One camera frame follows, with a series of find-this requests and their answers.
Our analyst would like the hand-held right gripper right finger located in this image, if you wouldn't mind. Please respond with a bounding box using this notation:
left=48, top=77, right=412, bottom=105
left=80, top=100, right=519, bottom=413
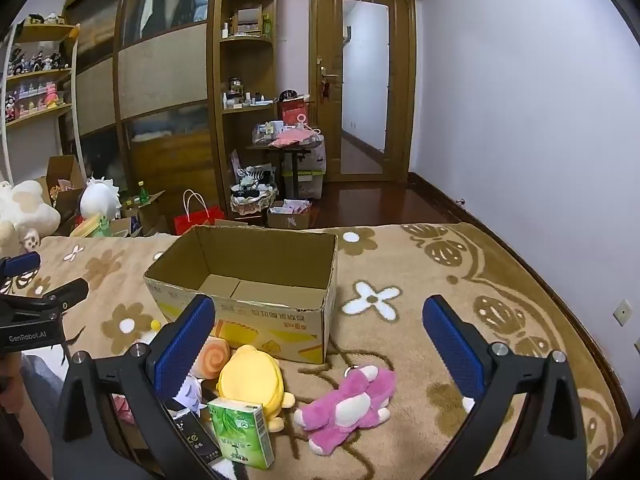
left=421, top=295, right=590, bottom=480

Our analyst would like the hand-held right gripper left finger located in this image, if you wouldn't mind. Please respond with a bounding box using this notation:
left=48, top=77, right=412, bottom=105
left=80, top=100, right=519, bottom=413
left=52, top=294, right=236, bottom=480

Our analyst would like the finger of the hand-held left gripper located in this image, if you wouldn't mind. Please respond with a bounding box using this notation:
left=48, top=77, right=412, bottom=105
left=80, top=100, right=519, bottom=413
left=0, top=279, right=90, bottom=318
left=0, top=251, right=42, bottom=279

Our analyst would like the yellow plush toy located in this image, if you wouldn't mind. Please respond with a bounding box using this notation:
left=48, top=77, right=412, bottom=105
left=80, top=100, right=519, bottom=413
left=216, top=344, right=297, bottom=433

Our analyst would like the pink tissue pack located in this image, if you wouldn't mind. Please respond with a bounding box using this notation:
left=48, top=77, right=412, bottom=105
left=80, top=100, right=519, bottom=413
left=112, top=394, right=136, bottom=423

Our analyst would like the green tissue pack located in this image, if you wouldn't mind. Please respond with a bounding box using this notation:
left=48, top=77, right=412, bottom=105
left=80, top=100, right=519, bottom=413
left=207, top=399, right=276, bottom=470

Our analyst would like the orange swirl plush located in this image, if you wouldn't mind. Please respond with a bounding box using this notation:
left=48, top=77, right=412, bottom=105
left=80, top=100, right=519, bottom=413
left=191, top=336, right=234, bottom=380

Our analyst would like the small white plush toy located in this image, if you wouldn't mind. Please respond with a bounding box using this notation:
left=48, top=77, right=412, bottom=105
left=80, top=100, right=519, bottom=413
left=174, top=375, right=207, bottom=413

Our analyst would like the cream plush bear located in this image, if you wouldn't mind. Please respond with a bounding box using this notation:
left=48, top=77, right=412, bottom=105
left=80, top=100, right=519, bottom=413
left=0, top=179, right=62, bottom=256

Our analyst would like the black slim box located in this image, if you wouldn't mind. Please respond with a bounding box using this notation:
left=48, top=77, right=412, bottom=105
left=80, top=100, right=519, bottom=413
left=169, top=407, right=222, bottom=465

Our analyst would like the tall open cardboard box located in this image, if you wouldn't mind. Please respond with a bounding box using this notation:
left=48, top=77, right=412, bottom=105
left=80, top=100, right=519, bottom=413
left=37, top=155, right=86, bottom=221

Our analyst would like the white round plush toy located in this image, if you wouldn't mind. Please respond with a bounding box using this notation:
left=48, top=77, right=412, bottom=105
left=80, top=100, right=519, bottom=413
left=80, top=176, right=122, bottom=221

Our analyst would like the cardboard box with bottles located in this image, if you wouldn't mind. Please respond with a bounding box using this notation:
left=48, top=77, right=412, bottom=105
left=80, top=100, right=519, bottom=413
left=121, top=190, right=171, bottom=236

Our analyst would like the pink plush toy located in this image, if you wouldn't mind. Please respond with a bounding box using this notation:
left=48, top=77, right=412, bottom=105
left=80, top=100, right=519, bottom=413
left=293, top=365, right=397, bottom=456

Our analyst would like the red gift bag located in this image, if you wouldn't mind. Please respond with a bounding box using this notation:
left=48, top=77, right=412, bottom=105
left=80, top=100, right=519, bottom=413
left=173, top=190, right=227, bottom=236

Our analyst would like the lace trimmed basket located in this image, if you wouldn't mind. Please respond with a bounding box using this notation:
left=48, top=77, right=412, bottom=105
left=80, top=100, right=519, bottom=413
left=230, top=187, right=278, bottom=218

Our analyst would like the small cardboard box with papers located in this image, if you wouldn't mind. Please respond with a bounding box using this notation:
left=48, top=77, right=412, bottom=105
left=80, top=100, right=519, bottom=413
left=266, top=200, right=315, bottom=231

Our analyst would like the striped zebra plush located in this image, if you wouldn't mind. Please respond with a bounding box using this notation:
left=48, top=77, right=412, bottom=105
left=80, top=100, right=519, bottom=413
left=237, top=165, right=273, bottom=191

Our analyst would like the wooden display shelf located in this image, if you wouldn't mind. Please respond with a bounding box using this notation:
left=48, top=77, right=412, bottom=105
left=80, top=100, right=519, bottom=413
left=0, top=22, right=86, bottom=176

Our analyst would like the row of small figurines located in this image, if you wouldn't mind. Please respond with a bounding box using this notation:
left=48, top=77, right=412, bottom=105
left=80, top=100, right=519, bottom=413
left=4, top=45, right=71, bottom=121

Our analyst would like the clear storage bin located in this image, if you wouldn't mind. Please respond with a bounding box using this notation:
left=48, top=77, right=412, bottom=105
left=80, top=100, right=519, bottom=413
left=281, top=135, right=327, bottom=201

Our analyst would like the small side table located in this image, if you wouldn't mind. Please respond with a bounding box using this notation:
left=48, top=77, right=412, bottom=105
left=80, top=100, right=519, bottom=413
left=246, top=141, right=326, bottom=200

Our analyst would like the clear cosmetic organizer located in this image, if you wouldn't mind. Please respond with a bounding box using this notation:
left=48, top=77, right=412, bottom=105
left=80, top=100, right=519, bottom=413
left=252, top=121, right=283, bottom=148

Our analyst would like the pink cloth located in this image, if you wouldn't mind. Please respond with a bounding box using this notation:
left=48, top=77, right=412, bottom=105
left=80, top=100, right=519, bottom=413
left=268, top=127, right=321, bottom=148

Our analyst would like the wooden sliding door wardrobe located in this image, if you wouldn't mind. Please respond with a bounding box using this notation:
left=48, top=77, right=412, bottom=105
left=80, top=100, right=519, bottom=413
left=60, top=0, right=223, bottom=233

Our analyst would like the red paper box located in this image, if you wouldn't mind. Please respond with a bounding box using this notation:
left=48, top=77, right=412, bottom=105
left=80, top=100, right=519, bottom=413
left=280, top=100, right=310, bottom=127

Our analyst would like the wooden corner shelf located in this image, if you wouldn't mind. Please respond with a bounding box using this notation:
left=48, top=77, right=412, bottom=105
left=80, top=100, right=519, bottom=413
left=212, top=0, right=278, bottom=221

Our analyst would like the small wooden drawer box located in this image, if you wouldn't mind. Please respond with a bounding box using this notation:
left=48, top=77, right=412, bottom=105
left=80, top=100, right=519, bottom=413
left=235, top=4, right=263, bottom=36

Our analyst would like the wooden door with glass pane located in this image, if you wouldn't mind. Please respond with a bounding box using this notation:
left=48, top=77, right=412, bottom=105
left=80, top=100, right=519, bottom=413
left=309, top=0, right=417, bottom=183

